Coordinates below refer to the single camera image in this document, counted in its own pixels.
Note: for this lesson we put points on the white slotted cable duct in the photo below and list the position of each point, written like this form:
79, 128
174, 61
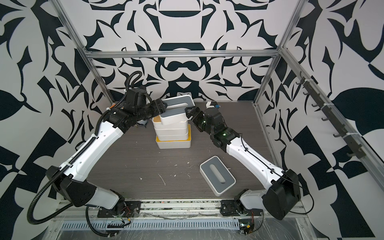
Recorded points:
173, 224

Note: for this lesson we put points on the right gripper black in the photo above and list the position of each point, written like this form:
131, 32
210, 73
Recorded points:
197, 116

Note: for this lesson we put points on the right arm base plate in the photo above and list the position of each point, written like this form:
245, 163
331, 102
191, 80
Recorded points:
230, 208

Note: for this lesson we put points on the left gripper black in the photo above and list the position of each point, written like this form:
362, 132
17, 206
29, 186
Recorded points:
155, 108

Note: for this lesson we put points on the aluminium frame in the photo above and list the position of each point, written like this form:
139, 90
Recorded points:
223, 50

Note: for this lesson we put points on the yellow top tissue box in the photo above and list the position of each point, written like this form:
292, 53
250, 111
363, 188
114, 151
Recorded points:
179, 144

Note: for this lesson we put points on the black wall hook rack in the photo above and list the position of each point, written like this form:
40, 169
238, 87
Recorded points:
333, 115

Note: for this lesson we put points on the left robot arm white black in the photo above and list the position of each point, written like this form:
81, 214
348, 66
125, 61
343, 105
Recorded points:
70, 178

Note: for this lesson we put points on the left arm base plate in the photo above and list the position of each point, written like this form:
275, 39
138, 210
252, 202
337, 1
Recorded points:
125, 210

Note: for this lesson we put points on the grey top tissue box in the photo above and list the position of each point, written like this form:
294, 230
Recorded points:
176, 108
217, 175

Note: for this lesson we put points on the wood top tissue box front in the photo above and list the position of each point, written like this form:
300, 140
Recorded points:
161, 124

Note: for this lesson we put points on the wood tissue box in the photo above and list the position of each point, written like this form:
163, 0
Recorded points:
171, 132
161, 124
172, 138

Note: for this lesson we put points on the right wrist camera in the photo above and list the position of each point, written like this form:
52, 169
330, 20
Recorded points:
212, 104

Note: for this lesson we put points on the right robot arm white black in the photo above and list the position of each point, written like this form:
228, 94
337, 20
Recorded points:
282, 190

